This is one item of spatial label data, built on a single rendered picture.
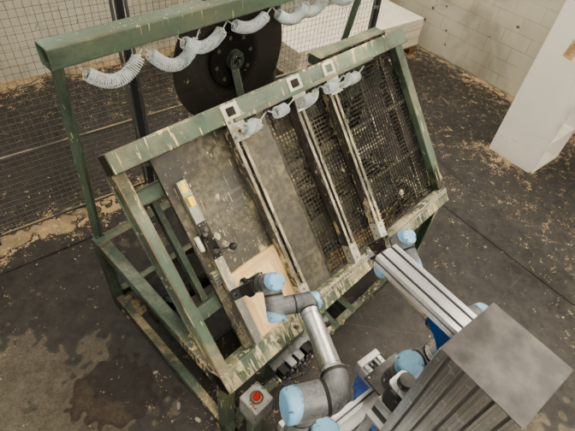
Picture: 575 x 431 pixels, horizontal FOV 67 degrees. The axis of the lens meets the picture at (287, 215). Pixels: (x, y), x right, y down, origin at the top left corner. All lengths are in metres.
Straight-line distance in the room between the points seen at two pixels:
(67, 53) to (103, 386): 2.22
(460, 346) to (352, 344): 2.30
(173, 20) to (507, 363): 1.91
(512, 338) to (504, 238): 3.47
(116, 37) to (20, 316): 2.43
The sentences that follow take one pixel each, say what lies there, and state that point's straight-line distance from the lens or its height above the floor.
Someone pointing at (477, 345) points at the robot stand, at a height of 2.03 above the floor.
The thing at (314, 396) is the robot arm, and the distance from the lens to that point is 1.48.
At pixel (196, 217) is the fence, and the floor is 1.50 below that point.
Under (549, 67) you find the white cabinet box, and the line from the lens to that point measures 5.39.
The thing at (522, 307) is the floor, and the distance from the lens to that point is 4.31.
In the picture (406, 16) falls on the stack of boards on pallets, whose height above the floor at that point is 0.56.
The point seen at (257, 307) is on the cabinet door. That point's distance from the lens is 2.38.
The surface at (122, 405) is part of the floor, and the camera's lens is 3.34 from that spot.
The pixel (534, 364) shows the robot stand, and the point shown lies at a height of 2.03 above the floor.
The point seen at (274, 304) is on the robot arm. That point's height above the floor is 1.61.
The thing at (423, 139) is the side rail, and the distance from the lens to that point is 3.37.
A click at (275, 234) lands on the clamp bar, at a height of 1.29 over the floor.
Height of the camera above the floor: 3.05
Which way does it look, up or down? 46 degrees down
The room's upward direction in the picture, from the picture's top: 7 degrees clockwise
